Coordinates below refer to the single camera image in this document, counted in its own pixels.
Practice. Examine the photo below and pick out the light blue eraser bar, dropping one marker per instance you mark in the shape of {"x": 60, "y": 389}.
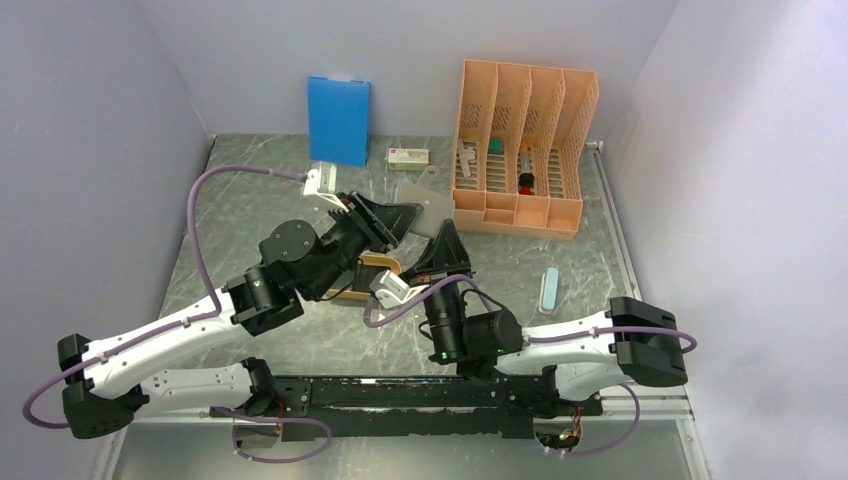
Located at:
{"x": 549, "y": 288}

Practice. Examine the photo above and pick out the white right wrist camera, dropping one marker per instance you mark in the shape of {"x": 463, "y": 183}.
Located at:
{"x": 392, "y": 292}

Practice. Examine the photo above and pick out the peach desk file organizer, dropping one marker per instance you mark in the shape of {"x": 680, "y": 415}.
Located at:
{"x": 519, "y": 136}

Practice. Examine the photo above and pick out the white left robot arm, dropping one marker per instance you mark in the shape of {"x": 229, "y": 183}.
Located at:
{"x": 111, "y": 382}

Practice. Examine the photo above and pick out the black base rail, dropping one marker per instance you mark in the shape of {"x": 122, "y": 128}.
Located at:
{"x": 415, "y": 405}

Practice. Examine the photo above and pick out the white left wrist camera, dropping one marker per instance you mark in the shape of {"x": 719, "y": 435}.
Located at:
{"x": 319, "y": 187}

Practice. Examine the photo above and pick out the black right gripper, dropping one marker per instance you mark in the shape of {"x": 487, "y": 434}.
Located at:
{"x": 444, "y": 257}

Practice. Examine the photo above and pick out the green eraser block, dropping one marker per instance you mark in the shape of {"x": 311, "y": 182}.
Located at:
{"x": 496, "y": 146}

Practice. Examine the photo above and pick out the orange oval plastic tray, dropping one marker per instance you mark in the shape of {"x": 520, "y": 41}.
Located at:
{"x": 355, "y": 284}

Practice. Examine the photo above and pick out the black red stamp knob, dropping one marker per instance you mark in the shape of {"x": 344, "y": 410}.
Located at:
{"x": 526, "y": 182}

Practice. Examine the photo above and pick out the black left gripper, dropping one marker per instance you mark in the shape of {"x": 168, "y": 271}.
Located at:
{"x": 390, "y": 223}

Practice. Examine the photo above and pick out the small green white carton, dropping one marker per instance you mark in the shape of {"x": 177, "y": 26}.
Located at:
{"x": 407, "y": 159}

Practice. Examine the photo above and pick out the aluminium frame rail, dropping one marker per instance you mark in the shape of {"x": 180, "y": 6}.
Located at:
{"x": 641, "y": 434}

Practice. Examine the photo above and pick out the orange grey utility knife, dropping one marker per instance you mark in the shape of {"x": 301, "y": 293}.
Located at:
{"x": 524, "y": 159}

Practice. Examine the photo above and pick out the grey metal bracket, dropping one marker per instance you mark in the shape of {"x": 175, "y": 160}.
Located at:
{"x": 466, "y": 153}

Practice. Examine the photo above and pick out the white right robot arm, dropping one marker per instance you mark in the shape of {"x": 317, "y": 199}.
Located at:
{"x": 629, "y": 340}

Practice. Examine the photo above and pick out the blue upright box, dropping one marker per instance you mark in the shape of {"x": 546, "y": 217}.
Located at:
{"x": 338, "y": 120}

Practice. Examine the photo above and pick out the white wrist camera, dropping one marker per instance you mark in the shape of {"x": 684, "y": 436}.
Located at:
{"x": 392, "y": 292}
{"x": 319, "y": 187}

